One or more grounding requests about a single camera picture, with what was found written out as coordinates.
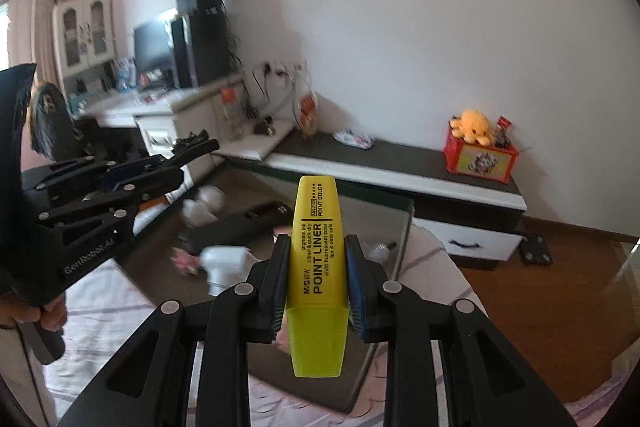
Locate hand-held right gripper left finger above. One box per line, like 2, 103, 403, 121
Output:
57, 234, 292, 427

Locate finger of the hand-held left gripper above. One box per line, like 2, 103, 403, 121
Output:
22, 131, 221, 198
36, 166, 186, 237

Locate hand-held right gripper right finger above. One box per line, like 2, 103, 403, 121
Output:
344, 234, 576, 427

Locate yellow highlighter pen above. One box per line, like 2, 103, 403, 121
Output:
282, 175, 350, 379

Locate black handheld device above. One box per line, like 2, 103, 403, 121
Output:
189, 201, 294, 254

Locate pink box with dark inside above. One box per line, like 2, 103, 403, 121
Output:
117, 162, 416, 413

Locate person's left forearm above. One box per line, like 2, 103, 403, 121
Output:
0, 329, 51, 423

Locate person's left hand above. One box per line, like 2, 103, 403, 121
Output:
0, 293, 68, 333

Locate small light bulb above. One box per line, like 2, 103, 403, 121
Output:
364, 241, 396, 264

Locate white plastic object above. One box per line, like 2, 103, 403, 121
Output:
199, 246, 261, 297

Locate white desk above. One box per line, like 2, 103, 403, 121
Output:
75, 74, 246, 158

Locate black office chair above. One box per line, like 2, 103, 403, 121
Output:
27, 82, 83, 162

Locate white striped bedsheet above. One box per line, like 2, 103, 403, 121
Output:
45, 227, 488, 427

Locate small pink toy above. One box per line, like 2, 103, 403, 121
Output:
171, 248, 201, 277

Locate blue boxes on desk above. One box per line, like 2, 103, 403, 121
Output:
116, 58, 137, 90

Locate white and black tv stand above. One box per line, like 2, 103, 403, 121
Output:
210, 119, 528, 270

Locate black computer monitor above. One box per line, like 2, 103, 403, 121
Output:
132, 9, 178, 80

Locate orange label bottle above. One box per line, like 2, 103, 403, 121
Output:
220, 88, 243, 140

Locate white glass-door cabinet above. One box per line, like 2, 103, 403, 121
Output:
52, 0, 118, 80

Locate white printed packet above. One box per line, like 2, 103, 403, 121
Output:
333, 129, 375, 150

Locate black computer tower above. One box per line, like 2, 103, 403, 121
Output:
170, 9, 236, 90

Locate orange snack packet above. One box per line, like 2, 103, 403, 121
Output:
297, 92, 321, 138

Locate red printed box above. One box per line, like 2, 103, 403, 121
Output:
443, 127, 520, 185

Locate black floor object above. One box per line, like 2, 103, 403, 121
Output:
520, 234, 555, 265

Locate yellow octopus plush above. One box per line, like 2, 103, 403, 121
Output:
448, 108, 493, 142

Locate white wall outlets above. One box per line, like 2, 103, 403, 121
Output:
252, 61, 308, 80

